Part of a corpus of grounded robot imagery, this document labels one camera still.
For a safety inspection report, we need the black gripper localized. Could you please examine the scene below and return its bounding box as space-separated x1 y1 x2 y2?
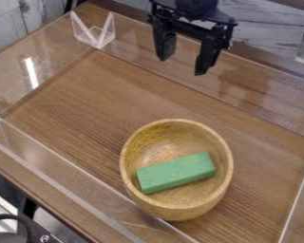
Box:
150 0 238 76

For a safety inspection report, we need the clear acrylic corner bracket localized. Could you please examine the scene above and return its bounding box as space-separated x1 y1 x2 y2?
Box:
69 11 115 49

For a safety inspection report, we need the brown wooden bowl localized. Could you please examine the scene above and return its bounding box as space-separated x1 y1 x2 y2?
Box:
119 119 234 221

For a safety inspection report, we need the green rectangular block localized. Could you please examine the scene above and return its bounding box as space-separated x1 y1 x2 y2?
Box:
136 152 216 195

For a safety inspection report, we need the black cable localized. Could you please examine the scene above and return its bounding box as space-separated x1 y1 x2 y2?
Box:
0 214 36 243

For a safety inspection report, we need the black table leg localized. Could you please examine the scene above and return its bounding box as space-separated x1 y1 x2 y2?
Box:
19 197 39 220

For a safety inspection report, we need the clear acrylic front wall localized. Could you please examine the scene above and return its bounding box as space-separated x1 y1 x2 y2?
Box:
0 119 198 243

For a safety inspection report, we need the black base with screw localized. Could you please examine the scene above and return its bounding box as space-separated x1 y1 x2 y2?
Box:
0 221 64 243

